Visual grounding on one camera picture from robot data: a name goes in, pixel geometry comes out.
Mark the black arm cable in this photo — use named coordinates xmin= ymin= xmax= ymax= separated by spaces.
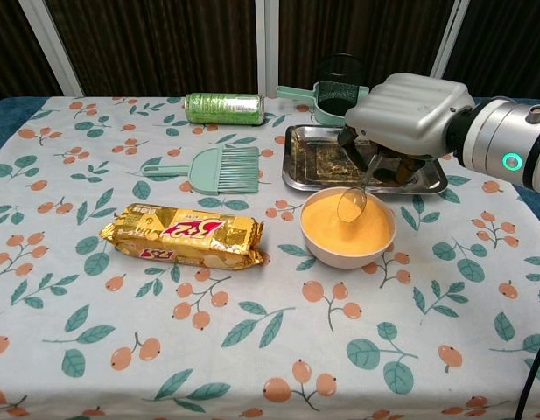
xmin=513 ymin=330 xmax=540 ymax=420

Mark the bowl of orange powder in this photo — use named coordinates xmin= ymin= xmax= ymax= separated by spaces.
xmin=299 ymin=186 xmax=397 ymax=270

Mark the black mesh pen holder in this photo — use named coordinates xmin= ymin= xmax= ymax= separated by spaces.
xmin=317 ymin=53 xmax=366 ymax=119

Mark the mint green hand brush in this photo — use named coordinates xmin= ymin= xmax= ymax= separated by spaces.
xmin=141 ymin=145 xmax=261 ymax=196

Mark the clear plastic spoon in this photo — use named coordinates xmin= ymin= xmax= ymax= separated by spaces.
xmin=337 ymin=150 xmax=380 ymax=224

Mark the rectangular stainless steel tray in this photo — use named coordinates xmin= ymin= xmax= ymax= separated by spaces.
xmin=281 ymin=123 xmax=449 ymax=193

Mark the gold biscuit packet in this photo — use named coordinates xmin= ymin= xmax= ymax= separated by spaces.
xmin=98 ymin=202 xmax=270 ymax=271

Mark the white partition frame post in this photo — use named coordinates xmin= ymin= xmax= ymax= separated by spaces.
xmin=430 ymin=0 xmax=471 ymax=82
xmin=18 ymin=0 xmax=86 ymax=98
xmin=255 ymin=0 xmax=282 ymax=98

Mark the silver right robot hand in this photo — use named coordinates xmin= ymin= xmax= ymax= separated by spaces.
xmin=338 ymin=73 xmax=477 ymax=185

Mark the green drink can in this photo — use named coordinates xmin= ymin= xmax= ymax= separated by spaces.
xmin=184 ymin=92 xmax=266 ymax=127

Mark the dark brown partition panel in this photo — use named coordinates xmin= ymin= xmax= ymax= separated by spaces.
xmin=0 ymin=0 xmax=63 ymax=106
xmin=277 ymin=0 xmax=450 ymax=97
xmin=439 ymin=0 xmax=540 ymax=106
xmin=46 ymin=0 xmax=258 ymax=97

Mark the mint green dustpan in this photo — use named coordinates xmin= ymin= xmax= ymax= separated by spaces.
xmin=276 ymin=82 xmax=371 ymax=128

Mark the floral printed tablecloth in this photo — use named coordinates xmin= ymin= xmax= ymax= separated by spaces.
xmin=0 ymin=94 xmax=540 ymax=420

